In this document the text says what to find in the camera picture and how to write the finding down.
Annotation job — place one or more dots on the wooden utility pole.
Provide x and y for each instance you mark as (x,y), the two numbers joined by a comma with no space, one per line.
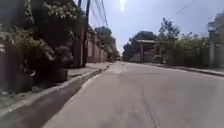
(86,36)

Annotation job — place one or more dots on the grey boundary wall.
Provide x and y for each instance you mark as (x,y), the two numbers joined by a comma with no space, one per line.
(216,55)

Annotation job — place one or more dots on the group of dark trees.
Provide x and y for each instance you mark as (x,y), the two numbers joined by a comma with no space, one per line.
(143,35)

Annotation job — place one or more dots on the building with flat roof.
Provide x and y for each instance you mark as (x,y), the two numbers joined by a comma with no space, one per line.
(146,50)

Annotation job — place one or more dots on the row of green bushes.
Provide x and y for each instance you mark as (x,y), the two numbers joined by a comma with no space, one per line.
(26,50)

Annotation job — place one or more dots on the raised concrete pavement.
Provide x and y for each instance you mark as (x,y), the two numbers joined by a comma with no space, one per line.
(193,69)

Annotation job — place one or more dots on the grey concrete road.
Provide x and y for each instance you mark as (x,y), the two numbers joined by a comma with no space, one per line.
(133,100)

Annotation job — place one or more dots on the pale brick wall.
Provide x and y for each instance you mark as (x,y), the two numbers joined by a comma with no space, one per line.
(96,51)

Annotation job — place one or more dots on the concrete roadside gutter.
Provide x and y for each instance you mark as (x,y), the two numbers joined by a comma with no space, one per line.
(46,103)

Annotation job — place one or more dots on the large green tree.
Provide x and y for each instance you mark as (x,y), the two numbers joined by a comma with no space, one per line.
(216,25)

